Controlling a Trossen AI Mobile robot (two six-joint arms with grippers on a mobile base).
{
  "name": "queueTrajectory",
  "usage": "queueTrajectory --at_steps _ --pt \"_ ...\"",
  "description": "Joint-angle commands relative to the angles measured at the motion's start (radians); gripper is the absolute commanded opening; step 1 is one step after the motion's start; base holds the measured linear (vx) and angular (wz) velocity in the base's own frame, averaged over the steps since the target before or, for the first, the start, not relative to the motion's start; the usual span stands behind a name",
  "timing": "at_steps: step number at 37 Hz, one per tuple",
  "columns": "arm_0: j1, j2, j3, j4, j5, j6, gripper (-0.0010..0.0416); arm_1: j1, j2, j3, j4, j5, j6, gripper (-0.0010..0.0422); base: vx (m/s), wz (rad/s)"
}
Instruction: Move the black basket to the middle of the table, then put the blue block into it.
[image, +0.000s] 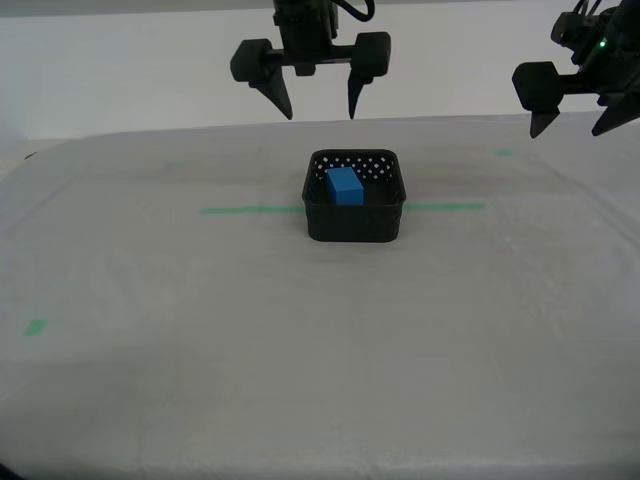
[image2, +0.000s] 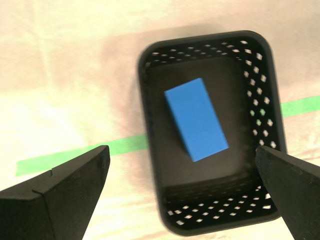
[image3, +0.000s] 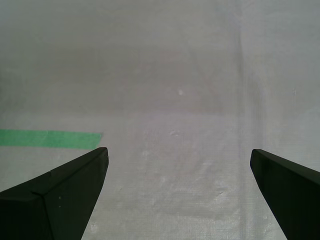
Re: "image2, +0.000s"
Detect blue rectangular block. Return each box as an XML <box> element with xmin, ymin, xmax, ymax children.
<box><xmin>163</xmin><ymin>77</ymin><xmax>230</xmax><ymax>163</ymax></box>

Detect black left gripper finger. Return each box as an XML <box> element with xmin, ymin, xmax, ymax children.
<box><xmin>0</xmin><ymin>145</ymin><xmax>111</xmax><ymax>240</ymax></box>
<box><xmin>254</xmin><ymin>145</ymin><xmax>320</xmax><ymax>240</ymax></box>

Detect black perforated plastic basket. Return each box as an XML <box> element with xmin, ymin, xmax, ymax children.
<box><xmin>137</xmin><ymin>30</ymin><xmax>288</xmax><ymax>237</ymax></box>

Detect long green tape strip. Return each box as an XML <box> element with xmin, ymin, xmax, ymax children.
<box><xmin>15</xmin><ymin>95</ymin><xmax>320</xmax><ymax>177</ymax></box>

